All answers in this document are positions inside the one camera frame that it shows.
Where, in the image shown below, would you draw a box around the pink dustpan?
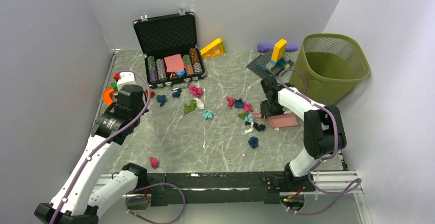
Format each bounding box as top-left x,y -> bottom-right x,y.
252,112 -> 299,129

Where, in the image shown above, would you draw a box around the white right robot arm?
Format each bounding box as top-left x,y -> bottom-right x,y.
260,76 -> 347,191

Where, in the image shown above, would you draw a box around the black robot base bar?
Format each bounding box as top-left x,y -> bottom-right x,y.
129,170 -> 313,207

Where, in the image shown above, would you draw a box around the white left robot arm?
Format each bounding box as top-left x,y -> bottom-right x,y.
34,84 -> 148,223

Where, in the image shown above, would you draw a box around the black paper scrap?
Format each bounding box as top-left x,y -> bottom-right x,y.
245,121 -> 265,131

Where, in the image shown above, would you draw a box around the light blue scrap right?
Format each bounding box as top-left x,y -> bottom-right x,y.
245,113 -> 255,123

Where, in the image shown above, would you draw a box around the pink scrap centre right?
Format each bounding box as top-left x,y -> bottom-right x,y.
243,102 -> 253,113

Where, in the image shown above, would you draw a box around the green paper scrap centre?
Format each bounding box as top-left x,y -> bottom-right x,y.
238,112 -> 248,119

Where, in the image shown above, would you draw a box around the green paper scrap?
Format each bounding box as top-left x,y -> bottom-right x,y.
238,112 -> 248,119
184,99 -> 197,115

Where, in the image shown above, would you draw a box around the white twisted paper scrap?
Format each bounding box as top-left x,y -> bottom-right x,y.
244,124 -> 255,134

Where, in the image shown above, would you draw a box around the dark blue scrap centre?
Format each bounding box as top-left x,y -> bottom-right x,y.
234,98 -> 244,109

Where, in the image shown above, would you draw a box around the dark blue scrap lower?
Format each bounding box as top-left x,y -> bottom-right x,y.
248,136 -> 259,149

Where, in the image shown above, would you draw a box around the pink scrap centre left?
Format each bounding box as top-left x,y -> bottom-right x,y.
226,96 -> 235,108

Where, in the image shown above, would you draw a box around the grey brick baseplate model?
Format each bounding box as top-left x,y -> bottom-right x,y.
246,52 -> 294,79

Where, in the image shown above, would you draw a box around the yellow orange brick tower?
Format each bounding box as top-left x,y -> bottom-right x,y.
270,38 -> 287,64

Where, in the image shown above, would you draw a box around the purple cylinder toy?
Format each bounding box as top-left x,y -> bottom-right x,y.
256,43 -> 298,53

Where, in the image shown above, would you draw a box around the light blue scrap on brush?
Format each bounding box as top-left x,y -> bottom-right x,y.
203,110 -> 214,120

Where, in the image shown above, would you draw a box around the pink paper scrap by case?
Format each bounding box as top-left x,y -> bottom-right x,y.
188,85 -> 203,98

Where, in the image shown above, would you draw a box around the green paper scrap left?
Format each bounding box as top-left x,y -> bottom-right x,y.
184,99 -> 197,115

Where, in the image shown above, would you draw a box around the olive green waste basket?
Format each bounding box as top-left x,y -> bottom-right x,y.
289,33 -> 370,105

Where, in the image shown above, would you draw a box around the yellow triangular toy block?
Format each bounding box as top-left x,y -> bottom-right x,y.
200,38 -> 226,58

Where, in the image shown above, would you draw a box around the dark blue scrap by case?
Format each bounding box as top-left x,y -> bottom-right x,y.
172,89 -> 182,98

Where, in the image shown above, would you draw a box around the pink playing card deck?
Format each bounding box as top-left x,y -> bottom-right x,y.
164,54 -> 185,73

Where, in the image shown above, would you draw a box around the dark blue scrap far left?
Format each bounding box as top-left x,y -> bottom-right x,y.
156,95 -> 167,107

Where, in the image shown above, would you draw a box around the black poker chip case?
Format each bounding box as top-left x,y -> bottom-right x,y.
132,9 -> 207,89

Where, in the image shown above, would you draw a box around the pink paper scrap near edge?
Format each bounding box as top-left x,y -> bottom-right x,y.
149,157 -> 160,169

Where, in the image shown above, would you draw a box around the green and blue toy bricks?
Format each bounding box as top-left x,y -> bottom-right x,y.
110,82 -> 118,92

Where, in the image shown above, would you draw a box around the orange horseshoe toy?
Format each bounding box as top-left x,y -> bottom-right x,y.
102,87 -> 117,106

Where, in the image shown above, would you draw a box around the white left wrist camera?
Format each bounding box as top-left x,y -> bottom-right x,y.
113,71 -> 137,85

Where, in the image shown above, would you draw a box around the aluminium frame rail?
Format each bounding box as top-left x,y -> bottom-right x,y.
56,49 -> 121,224

